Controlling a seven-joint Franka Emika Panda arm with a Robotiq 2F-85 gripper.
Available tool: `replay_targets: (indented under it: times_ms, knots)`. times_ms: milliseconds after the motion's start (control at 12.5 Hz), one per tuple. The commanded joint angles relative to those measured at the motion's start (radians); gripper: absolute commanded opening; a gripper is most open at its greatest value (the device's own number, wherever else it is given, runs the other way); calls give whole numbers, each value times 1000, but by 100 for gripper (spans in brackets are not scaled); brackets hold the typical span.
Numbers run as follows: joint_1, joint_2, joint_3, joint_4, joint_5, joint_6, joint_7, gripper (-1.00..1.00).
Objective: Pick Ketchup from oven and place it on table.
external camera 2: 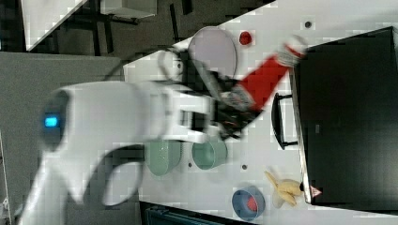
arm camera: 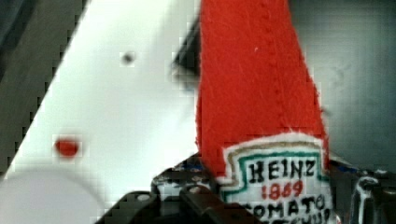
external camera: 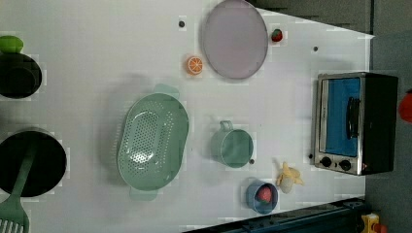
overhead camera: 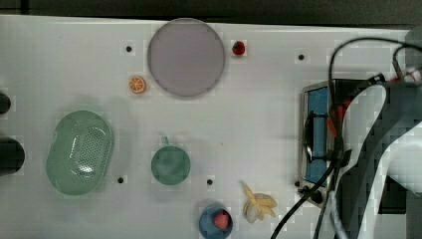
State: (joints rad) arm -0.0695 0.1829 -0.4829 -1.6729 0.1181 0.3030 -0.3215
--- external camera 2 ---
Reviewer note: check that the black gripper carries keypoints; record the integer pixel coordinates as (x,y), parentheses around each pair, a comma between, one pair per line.
(213,84)

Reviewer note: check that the red ketchup bottle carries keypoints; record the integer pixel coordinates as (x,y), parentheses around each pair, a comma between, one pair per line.
(253,91)

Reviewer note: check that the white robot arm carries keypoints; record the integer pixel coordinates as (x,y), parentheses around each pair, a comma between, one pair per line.
(93,134)

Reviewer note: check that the black toaster oven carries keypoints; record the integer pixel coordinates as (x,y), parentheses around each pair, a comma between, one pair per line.
(345,105)

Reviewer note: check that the green mug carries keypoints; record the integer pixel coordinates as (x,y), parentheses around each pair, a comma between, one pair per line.
(209,155)

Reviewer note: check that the lilac round plate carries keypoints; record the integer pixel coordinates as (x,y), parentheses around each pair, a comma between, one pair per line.
(216,49)

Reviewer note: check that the red strawberry toy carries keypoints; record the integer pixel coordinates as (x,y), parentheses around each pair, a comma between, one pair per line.
(245,38)

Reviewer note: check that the green perforated colander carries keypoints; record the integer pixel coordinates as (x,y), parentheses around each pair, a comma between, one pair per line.
(162,156)

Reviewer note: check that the blue small bowl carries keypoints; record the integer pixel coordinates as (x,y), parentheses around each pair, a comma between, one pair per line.
(239,203)

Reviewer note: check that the peeled banana toy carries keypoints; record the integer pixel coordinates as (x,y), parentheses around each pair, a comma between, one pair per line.
(285,191)

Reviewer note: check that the red strawberry in bowl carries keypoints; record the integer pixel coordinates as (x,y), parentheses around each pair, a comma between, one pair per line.
(251,204)

